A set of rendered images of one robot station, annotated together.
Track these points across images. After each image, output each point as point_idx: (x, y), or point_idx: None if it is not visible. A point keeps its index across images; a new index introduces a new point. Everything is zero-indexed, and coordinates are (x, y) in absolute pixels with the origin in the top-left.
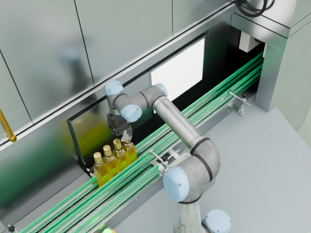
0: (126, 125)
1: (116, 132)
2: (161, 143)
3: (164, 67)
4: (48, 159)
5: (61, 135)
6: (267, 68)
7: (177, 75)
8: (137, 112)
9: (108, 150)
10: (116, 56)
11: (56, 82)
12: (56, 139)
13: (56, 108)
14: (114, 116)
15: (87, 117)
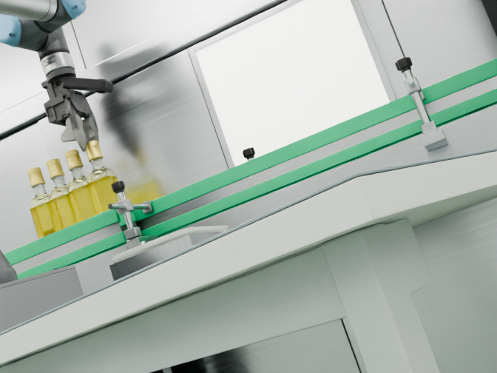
0: (66, 101)
1: (46, 112)
2: (175, 192)
3: (231, 46)
4: (18, 200)
5: (38, 156)
6: None
7: (283, 72)
8: (4, 19)
9: (47, 161)
10: (121, 16)
11: (24, 50)
12: (29, 160)
13: (26, 98)
14: (46, 80)
15: None
